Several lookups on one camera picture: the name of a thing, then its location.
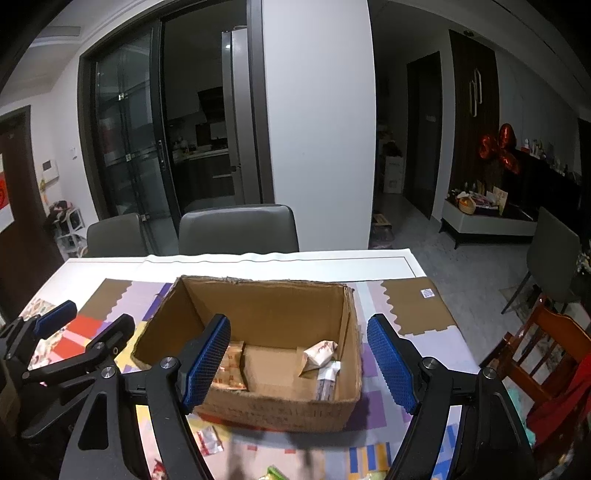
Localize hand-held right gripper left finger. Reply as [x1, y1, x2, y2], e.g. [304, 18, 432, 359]
[59, 314, 232, 480]

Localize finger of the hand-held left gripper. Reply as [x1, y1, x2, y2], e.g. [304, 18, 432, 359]
[21, 314, 136, 386]
[0, 300, 77, 370]

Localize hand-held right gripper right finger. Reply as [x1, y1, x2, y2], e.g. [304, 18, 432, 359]
[367, 314, 539, 480]

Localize long dark snack packet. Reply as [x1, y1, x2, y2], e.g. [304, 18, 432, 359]
[315, 361, 342, 402]

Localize white and brown snack packet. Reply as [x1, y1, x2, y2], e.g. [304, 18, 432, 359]
[300, 340, 339, 377]

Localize brown cardboard box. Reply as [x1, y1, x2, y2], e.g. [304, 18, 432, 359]
[130, 275, 363, 433]

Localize colourful patterned table mat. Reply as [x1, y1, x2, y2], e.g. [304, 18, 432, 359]
[27, 276, 482, 480]

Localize dark brown door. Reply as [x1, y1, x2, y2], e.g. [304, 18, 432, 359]
[0, 106, 64, 325]

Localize small red and white packet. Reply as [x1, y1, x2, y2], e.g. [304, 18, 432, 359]
[196, 425, 225, 457]

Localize white shoe rack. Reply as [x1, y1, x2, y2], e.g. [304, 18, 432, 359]
[45, 200, 89, 260]

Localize grey dining chair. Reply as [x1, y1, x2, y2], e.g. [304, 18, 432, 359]
[501, 206, 582, 315]
[178, 204, 300, 255]
[86, 213, 150, 258]

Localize red and white door poster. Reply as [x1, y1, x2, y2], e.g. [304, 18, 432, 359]
[0, 152, 15, 230]

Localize teal cloth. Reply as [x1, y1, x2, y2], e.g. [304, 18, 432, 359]
[505, 383, 537, 446]

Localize brown wooden chair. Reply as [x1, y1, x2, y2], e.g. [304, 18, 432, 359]
[479, 297, 591, 463]

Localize red garment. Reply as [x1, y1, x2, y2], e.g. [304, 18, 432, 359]
[526, 354, 591, 449]

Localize glass sliding door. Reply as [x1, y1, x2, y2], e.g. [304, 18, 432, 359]
[78, 31, 182, 232]

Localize white carton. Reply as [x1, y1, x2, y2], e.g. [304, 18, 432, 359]
[383, 155, 406, 195]

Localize dark sideboard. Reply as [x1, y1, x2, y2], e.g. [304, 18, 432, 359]
[503, 148, 583, 223]

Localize red foil balloons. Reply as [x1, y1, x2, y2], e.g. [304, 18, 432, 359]
[477, 123, 520, 175]

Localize black range hood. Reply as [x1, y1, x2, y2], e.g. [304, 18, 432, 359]
[197, 86, 226, 125]

